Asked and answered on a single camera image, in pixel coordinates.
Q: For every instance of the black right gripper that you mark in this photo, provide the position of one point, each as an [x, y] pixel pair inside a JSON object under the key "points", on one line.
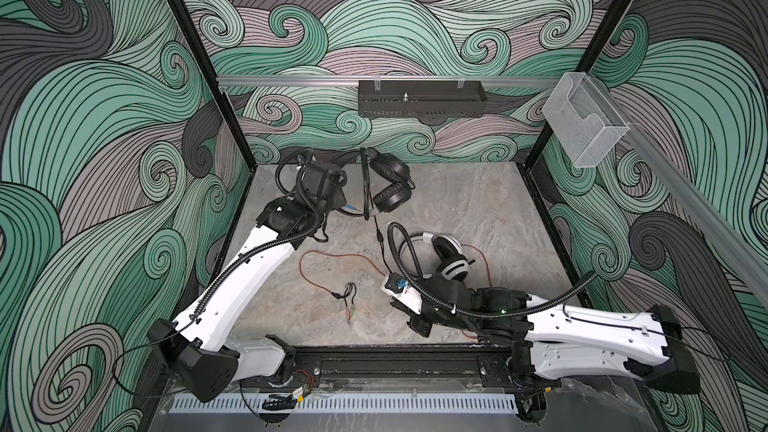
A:
{"points": [[416, 323]]}

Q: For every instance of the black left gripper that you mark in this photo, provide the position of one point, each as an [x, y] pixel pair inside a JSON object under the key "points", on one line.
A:
{"points": [[337, 199]]}

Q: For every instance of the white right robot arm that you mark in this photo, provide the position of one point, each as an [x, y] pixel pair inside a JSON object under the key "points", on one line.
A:
{"points": [[550, 338]]}

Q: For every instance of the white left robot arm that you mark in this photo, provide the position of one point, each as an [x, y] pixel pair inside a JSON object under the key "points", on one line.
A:
{"points": [[195, 345]]}

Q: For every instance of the white black headphones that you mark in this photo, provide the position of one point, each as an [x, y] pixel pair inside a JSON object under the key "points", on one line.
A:
{"points": [[454, 264]]}

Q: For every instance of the black front frame rail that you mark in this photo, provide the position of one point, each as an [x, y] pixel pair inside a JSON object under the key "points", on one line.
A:
{"points": [[490, 365]]}

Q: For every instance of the black wall shelf tray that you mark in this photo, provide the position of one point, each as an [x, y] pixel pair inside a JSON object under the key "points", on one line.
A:
{"points": [[430, 101]]}

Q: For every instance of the white slotted cable duct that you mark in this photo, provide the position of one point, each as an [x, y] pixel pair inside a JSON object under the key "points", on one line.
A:
{"points": [[356, 402]]}

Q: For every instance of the aluminium wall rail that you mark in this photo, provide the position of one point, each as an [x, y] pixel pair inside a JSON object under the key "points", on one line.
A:
{"points": [[333, 80]]}

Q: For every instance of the clear plastic wall bin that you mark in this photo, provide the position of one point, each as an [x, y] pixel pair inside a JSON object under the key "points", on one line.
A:
{"points": [[585, 118]]}

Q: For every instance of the black corner frame post left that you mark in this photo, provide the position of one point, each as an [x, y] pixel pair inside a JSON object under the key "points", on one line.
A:
{"points": [[202, 60]]}

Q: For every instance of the black corner frame post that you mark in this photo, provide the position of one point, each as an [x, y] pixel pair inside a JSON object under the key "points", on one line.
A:
{"points": [[202, 60], [606, 29]]}

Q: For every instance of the right side aluminium rail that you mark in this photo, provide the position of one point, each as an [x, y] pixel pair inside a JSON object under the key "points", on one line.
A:
{"points": [[660, 142]]}

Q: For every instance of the black corner frame post right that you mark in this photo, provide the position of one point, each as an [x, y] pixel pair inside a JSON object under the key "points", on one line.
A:
{"points": [[606, 29]]}

